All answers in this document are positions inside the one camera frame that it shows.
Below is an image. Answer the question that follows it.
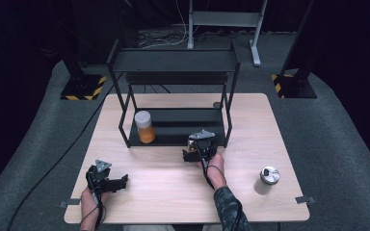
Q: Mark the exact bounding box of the person's right hand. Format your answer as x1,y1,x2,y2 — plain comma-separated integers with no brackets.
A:
196,152,227,191

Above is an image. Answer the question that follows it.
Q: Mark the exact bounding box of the white-lid orange spice jar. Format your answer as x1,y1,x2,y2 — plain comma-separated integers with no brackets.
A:
134,110,157,144

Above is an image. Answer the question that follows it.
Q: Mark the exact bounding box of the hand-held gripper cable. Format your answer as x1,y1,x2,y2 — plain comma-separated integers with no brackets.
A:
198,145,227,191
78,174,108,231

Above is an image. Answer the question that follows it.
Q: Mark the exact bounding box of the black stand with striped base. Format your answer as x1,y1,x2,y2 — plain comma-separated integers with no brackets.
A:
271,0,318,99
49,0,108,101

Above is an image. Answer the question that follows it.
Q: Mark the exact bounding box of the bundle of floor cables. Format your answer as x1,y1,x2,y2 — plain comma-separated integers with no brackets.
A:
136,27,191,50

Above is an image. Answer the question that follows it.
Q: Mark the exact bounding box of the black metal shelf rack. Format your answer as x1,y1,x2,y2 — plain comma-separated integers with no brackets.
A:
106,38,241,149

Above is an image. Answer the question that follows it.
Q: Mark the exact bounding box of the left hand-held gripper cable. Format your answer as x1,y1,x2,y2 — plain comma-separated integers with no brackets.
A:
78,174,108,231

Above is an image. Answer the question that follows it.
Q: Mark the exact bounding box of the white metal stand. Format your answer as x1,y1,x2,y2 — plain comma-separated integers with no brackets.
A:
187,0,270,67

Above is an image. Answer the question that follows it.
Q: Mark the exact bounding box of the long black floor cable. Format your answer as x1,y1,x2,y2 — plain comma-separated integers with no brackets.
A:
8,71,124,231

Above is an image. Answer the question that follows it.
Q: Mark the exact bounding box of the grey tape piece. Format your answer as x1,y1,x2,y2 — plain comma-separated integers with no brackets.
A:
59,197,82,209
294,195,316,205

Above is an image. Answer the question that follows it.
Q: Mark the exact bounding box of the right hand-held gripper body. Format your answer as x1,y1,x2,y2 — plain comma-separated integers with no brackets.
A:
186,129,220,162

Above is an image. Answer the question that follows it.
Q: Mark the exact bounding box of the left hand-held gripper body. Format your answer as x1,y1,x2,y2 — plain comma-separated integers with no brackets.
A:
85,159,113,195

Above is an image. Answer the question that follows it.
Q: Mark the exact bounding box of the person's left hand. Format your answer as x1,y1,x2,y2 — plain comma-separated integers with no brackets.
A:
80,187,110,217

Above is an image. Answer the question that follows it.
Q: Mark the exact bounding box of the right hand-held gripper cable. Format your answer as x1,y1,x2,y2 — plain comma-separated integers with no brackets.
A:
198,145,227,191

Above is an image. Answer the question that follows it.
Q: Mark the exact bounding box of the silver-lid white spice jar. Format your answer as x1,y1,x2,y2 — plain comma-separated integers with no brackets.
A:
253,166,281,195

